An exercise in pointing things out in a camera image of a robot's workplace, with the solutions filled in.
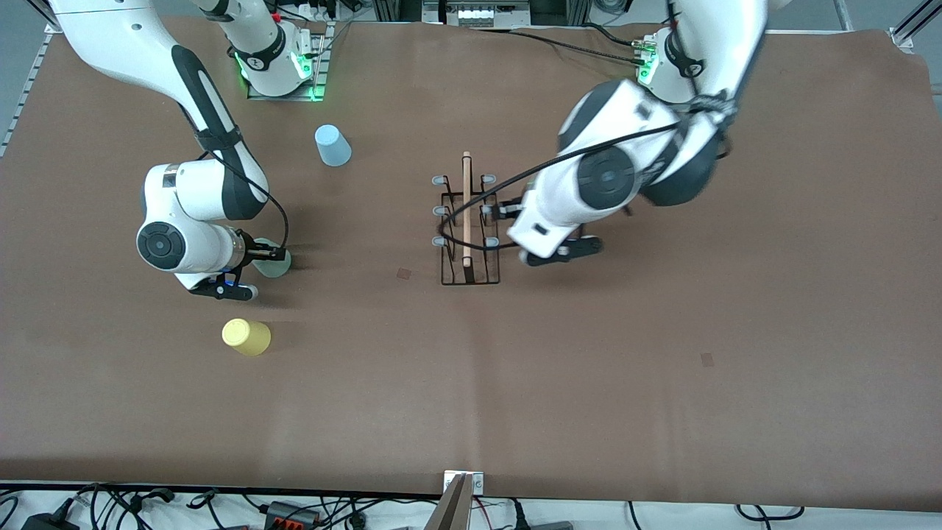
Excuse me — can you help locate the pale green cup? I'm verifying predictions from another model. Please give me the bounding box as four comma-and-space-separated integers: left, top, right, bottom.
254, 237, 293, 279

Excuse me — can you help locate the black wire cup holder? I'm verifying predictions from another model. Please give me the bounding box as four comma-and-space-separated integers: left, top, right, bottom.
431, 151, 503, 286

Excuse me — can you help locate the yellow cup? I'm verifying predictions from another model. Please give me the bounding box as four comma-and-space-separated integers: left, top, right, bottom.
222, 318, 272, 358

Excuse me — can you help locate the light blue cup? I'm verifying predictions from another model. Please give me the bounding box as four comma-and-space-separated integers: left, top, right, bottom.
314, 124, 353, 168

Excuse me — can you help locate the brown table mat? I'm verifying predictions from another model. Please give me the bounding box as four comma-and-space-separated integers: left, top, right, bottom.
0, 15, 942, 512

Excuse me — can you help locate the white power strip with plugs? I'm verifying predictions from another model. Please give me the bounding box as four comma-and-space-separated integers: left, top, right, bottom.
291, 0, 347, 23

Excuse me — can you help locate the black orange connector box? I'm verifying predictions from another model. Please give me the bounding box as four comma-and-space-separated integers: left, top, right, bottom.
263, 501, 322, 529

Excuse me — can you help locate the black power adapter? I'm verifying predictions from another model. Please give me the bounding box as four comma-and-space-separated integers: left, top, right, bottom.
21, 513, 80, 530

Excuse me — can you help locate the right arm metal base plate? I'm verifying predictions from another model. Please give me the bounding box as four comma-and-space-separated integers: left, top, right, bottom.
247, 21, 330, 102

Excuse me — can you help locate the thin black cable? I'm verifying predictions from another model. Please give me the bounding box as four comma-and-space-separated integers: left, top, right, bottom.
509, 28, 647, 67

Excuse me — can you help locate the thick black cable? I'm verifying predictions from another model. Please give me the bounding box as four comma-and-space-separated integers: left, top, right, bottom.
581, 22, 648, 49

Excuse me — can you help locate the silver clamp bracket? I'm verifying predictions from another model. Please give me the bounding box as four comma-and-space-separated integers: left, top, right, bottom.
443, 470, 485, 495

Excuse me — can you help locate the aluminium frame rail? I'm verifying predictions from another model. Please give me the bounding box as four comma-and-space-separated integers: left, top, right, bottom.
0, 33, 54, 159
889, 0, 942, 51

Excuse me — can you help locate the grey metal post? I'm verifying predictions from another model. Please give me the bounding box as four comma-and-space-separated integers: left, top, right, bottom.
425, 473, 473, 530

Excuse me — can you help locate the black looped cable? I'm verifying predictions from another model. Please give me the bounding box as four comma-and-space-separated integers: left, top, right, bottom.
736, 503, 804, 520

